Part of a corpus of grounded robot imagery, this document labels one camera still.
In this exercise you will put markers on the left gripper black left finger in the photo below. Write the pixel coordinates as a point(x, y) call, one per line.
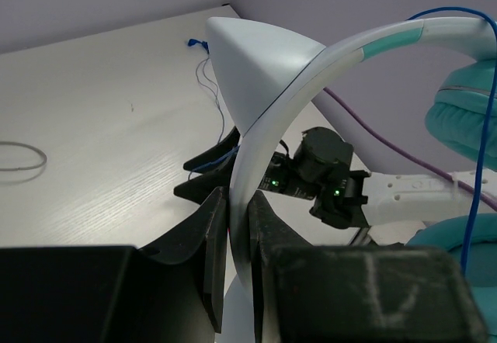
point(186, 271)

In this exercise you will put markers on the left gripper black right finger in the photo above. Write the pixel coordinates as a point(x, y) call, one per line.
point(267, 235)

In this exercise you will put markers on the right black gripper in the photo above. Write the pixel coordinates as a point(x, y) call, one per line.
point(280, 177)

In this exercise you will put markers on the teal over-ear headphones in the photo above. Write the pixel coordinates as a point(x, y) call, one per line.
point(268, 74)

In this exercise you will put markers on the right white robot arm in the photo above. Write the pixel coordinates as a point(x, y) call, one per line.
point(321, 171)

